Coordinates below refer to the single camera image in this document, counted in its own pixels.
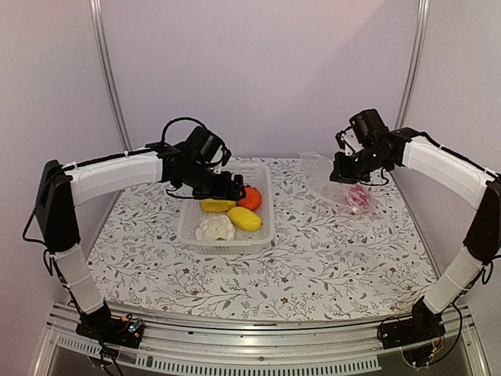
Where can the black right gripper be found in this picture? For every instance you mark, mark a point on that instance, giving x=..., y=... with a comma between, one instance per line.
x=340, y=173

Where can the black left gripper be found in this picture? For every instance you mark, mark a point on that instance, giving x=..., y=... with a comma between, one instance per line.
x=223, y=192

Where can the red toy bell pepper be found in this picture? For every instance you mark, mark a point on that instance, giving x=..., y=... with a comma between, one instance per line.
x=359, y=198

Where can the clear zip top bag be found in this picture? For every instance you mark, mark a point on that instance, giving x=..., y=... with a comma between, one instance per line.
x=316, y=171

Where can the white perforated plastic basket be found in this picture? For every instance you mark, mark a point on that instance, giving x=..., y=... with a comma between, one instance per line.
x=192, y=215

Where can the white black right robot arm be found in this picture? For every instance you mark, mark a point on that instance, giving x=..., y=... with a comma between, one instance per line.
x=464, y=201

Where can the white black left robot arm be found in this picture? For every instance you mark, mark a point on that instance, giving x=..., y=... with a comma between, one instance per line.
x=187, y=154

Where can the orange toy pumpkin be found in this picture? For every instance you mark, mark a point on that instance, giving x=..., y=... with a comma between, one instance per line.
x=253, y=199

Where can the yellow toy mango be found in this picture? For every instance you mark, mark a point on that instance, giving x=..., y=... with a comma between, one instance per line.
x=244, y=219

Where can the white toy cauliflower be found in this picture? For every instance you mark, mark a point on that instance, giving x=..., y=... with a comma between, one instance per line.
x=215, y=228

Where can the floral patterned table mat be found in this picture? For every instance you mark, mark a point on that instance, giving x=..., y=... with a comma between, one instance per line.
x=324, y=263

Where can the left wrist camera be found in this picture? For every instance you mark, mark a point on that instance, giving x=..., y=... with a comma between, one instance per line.
x=207, y=148

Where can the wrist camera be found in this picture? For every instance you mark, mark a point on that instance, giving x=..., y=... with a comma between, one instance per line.
x=368, y=128
x=207, y=148

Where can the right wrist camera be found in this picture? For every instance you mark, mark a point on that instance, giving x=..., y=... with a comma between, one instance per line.
x=368, y=128

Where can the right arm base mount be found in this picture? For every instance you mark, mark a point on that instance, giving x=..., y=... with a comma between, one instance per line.
x=422, y=326

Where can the aluminium front rail frame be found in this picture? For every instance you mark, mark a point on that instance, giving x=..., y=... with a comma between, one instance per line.
x=178, y=344

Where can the right aluminium corner post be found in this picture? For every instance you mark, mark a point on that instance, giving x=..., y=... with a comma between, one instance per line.
x=422, y=17

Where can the aluminium corner post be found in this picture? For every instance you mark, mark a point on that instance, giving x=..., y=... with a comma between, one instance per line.
x=422, y=17
x=99, y=30

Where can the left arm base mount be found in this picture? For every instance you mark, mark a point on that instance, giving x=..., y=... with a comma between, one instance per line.
x=126, y=331

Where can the left aluminium corner post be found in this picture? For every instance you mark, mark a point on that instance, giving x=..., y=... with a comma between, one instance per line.
x=99, y=30

